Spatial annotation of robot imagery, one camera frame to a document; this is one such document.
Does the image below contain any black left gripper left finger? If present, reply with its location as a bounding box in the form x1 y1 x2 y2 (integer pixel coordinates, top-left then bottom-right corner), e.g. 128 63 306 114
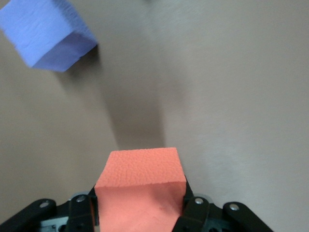
0 186 100 232

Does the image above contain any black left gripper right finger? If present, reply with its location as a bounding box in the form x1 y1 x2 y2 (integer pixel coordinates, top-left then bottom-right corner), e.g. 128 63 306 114
172 177 273 232

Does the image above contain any orange foam cube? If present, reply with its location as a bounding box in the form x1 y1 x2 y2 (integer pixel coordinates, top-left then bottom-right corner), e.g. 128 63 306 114
94 147 187 232

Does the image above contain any purple foam cube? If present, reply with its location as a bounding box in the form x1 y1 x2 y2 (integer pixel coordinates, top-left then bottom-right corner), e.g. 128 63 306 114
0 0 98 73

